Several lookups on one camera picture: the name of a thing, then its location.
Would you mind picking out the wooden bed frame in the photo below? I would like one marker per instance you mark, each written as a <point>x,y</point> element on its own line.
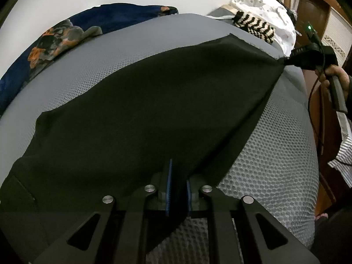
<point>327,148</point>

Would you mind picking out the black pants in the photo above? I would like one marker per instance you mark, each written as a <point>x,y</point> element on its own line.
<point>137,101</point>

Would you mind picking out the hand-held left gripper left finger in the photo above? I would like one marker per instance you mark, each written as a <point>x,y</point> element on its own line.
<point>169,187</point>

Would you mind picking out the black cream striped knit cloth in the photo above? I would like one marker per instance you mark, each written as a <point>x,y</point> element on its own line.
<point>255,26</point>

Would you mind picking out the blue printed blanket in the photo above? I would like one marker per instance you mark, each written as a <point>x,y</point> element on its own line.
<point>115,13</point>

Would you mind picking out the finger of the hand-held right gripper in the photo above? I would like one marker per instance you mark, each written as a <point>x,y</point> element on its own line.
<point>286,60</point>

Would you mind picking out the white patterned panel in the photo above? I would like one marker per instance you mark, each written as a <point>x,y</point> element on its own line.
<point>338,30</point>

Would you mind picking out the brown wooden door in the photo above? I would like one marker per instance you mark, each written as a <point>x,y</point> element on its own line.
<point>310,2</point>

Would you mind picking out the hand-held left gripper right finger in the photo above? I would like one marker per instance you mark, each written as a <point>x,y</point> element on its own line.
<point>189,198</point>

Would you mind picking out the person's right hand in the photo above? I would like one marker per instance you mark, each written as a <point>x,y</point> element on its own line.
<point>342,78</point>

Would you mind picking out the grey mesh bed mattress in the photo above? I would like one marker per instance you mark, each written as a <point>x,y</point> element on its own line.
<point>137,38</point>

